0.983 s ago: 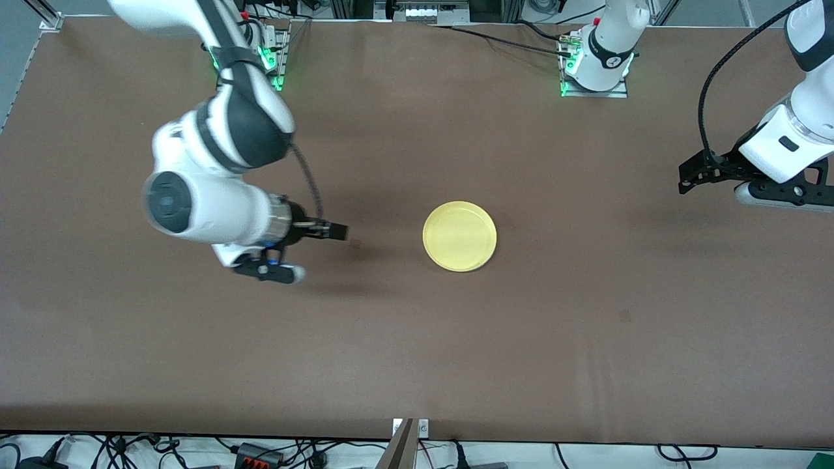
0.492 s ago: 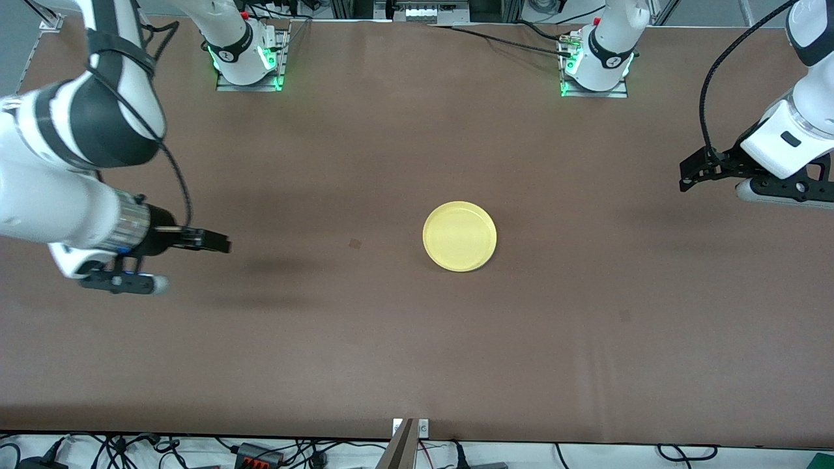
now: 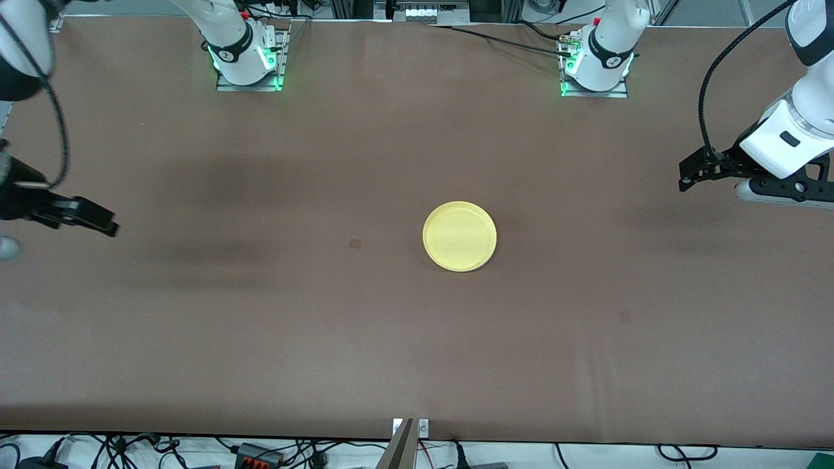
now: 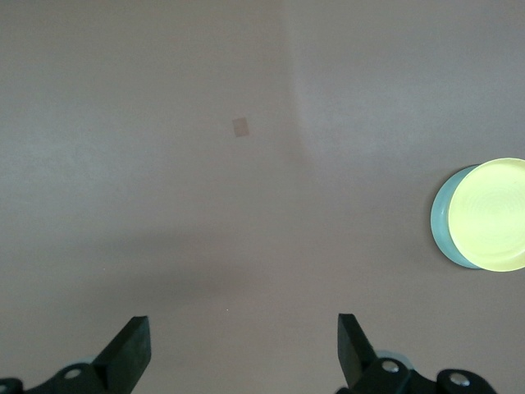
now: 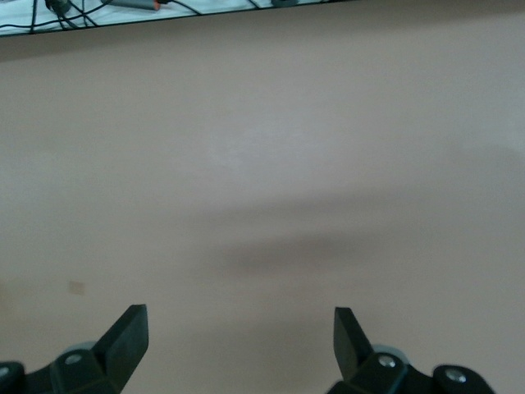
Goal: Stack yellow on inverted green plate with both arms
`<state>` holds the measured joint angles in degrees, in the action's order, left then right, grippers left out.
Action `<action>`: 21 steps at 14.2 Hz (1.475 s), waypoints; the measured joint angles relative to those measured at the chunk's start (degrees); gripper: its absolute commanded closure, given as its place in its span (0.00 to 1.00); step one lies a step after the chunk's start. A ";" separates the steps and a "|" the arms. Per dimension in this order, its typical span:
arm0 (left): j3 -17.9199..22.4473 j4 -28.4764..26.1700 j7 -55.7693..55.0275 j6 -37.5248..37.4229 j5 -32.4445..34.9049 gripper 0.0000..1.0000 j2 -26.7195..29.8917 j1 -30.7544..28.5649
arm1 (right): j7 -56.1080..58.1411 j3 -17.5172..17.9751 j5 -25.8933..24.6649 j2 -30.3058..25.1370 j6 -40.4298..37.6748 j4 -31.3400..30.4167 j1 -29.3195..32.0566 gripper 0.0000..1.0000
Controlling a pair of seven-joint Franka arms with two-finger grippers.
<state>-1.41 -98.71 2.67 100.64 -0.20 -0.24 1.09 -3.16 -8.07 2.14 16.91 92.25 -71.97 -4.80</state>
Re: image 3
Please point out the black red power device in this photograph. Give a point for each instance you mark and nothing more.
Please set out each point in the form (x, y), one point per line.
(260, 454)

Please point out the yellow round plate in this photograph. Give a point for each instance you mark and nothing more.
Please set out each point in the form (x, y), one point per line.
(459, 236)

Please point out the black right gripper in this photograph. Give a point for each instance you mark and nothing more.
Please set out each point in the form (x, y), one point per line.
(18, 203)

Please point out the white metal bracket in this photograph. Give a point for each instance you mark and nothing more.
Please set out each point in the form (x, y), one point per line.
(423, 426)

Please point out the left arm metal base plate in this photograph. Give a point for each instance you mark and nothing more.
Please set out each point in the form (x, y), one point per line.
(616, 91)

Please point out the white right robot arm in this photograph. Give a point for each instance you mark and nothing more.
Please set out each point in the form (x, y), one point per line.
(228, 39)

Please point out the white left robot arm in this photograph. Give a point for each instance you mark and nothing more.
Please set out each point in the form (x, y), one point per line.
(606, 52)

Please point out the grey slanted metal post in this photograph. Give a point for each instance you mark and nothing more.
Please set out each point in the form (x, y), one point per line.
(397, 453)

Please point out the white power strip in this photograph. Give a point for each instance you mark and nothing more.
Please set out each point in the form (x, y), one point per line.
(433, 12)

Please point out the aluminium frame profile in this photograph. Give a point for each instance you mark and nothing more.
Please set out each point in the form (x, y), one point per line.
(57, 23)

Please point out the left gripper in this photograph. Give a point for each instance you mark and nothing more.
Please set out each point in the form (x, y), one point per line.
(727, 163)

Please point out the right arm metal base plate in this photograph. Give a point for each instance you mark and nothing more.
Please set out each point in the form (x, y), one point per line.
(277, 65)

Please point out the brown table cover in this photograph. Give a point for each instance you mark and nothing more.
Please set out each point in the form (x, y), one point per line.
(417, 358)

